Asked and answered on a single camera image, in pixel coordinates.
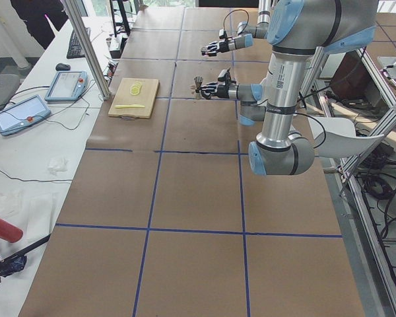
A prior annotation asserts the red cylinder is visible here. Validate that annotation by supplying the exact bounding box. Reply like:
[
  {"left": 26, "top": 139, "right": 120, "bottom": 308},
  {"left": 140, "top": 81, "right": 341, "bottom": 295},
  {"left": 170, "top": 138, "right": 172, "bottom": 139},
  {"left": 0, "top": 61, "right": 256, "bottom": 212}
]
[{"left": 0, "top": 218, "right": 23, "bottom": 243}]

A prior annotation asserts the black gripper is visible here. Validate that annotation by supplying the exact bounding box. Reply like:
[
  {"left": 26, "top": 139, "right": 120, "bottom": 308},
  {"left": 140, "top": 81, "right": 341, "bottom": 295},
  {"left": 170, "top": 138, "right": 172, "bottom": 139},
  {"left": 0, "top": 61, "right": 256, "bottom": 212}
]
[
  {"left": 201, "top": 82, "right": 239, "bottom": 98},
  {"left": 201, "top": 37, "right": 236, "bottom": 55}
]

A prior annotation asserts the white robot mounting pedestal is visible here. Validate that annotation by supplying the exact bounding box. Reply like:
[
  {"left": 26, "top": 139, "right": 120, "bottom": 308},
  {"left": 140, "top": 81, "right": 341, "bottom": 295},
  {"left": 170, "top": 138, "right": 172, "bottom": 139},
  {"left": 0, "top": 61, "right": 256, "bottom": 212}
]
[{"left": 260, "top": 62, "right": 273, "bottom": 101}]

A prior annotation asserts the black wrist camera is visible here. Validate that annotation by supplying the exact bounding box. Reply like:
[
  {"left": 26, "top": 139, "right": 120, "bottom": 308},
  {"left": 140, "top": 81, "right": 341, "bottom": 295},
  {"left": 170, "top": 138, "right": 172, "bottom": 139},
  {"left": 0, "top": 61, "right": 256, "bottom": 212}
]
[
  {"left": 218, "top": 68, "right": 236, "bottom": 86},
  {"left": 218, "top": 29, "right": 228, "bottom": 40}
]

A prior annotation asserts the lemon slice one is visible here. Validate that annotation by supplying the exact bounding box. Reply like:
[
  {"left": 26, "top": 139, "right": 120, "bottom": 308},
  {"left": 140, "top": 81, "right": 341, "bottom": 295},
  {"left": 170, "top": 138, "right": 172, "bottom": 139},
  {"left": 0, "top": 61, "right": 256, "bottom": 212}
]
[{"left": 130, "top": 87, "right": 141, "bottom": 96}]

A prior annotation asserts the person in black clothes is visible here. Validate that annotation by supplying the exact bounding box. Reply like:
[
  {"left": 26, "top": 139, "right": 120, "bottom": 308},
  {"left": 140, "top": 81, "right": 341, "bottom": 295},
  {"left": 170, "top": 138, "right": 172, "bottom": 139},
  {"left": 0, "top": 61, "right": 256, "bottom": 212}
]
[{"left": 11, "top": 0, "right": 68, "bottom": 50}]

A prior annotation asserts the black computer mouse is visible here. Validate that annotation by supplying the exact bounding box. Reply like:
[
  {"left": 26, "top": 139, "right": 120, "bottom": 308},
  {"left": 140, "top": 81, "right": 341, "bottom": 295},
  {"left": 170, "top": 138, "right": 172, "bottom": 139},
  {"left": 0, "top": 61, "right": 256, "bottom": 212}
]
[{"left": 55, "top": 63, "right": 71, "bottom": 71}]

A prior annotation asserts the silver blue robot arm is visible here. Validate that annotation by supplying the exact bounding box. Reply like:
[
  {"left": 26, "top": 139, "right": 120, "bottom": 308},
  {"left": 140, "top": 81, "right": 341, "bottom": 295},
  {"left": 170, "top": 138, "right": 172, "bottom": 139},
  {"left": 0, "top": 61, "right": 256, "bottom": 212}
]
[
  {"left": 201, "top": 1, "right": 277, "bottom": 57},
  {"left": 195, "top": 1, "right": 378, "bottom": 175}
]

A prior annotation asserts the far teach pendant tablet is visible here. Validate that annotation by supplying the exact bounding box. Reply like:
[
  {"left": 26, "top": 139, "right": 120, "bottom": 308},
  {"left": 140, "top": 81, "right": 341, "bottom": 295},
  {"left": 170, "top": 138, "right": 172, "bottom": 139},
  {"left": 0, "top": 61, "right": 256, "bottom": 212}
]
[{"left": 44, "top": 71, "right": 88, "bottom": 102}]

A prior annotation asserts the white chair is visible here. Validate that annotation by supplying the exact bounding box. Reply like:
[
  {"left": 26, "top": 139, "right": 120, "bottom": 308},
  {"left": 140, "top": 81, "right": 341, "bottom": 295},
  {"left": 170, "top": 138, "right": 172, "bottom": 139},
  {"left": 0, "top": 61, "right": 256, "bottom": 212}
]
[{"left": 309, "top": 117, "right": 384, "bottom": 159}]

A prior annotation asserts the near teach pendant tablet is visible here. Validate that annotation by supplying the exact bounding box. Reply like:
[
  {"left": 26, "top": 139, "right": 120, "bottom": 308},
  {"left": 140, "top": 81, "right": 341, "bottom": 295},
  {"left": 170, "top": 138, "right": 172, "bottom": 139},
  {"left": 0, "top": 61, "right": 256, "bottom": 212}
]
[{"left": 0, "top": 95, "right": 51, "bottom": 136}]

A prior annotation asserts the teach pendant tablet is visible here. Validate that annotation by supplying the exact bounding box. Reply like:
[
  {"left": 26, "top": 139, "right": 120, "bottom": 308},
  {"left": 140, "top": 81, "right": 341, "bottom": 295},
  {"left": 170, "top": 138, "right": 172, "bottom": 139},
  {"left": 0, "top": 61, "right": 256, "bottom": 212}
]
[
  {"left": 44, "top": 71, "right": 88, "bottom": 102},
  {"left": 0, "top": 95, "right": 51, "bottom": 136}
]

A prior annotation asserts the yellow plastic knife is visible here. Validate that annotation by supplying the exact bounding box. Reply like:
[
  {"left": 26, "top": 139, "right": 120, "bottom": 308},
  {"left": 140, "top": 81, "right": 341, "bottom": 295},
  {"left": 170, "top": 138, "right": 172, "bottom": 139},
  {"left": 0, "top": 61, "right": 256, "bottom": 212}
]
[{"left": 114, "top": 104, "right": 145, "bottom": 109}]

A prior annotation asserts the black keyboard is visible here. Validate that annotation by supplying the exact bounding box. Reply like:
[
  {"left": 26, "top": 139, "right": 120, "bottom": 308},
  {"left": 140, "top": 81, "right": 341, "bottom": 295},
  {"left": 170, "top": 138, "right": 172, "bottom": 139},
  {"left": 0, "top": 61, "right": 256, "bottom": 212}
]
[{"left": 66, "top": 30, "right": 85, "bottom": 59}]

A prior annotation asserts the aluminium frame post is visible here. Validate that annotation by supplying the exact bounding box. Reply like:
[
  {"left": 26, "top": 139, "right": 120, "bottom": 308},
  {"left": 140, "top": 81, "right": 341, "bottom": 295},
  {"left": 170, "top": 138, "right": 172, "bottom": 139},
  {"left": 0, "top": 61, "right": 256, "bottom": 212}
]
[{"left": 62, "top": 0, "right": 111, "bottom": 100}]

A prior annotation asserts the crumpled white tissue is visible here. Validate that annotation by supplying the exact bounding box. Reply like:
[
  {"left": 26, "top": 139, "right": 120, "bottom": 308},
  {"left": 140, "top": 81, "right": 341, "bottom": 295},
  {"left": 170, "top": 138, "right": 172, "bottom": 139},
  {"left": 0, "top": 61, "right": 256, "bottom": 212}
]
[{"left": 48, "top": 157, "right": 69, "bottom": 175}]

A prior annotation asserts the bamboo cutting board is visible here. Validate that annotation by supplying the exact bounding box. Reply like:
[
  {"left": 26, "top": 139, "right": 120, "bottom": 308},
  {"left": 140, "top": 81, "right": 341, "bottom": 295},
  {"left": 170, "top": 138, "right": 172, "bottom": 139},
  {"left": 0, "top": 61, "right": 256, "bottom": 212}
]
[{"left": 108, "top": 78, "right": 159, "bottom": 119}]

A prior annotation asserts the clear glass cup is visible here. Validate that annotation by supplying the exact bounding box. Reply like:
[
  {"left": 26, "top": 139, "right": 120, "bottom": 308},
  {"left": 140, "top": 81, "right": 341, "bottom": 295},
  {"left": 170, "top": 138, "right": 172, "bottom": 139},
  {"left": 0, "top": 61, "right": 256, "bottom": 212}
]
[{"left": 201, "top": 48, "right": 210, "bottom": 57}]

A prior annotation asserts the steel double jigger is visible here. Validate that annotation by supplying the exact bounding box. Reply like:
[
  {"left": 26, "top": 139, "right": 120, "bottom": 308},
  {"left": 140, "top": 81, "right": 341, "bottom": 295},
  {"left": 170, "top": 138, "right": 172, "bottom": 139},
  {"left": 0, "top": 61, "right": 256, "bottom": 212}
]
[{"left": 194, "top": 76, "right": 203, "bottom": 100}]

